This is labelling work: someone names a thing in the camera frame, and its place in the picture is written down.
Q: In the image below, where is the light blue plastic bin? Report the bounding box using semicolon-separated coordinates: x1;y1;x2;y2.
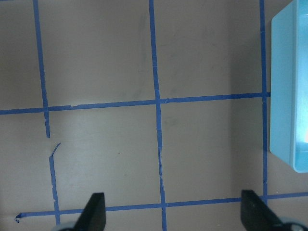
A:
269;0;308;173

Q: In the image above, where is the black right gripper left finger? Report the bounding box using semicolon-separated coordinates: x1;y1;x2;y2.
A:
72;192;106;231

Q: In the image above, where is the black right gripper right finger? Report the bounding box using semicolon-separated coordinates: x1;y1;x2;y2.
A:
240;190;283;231

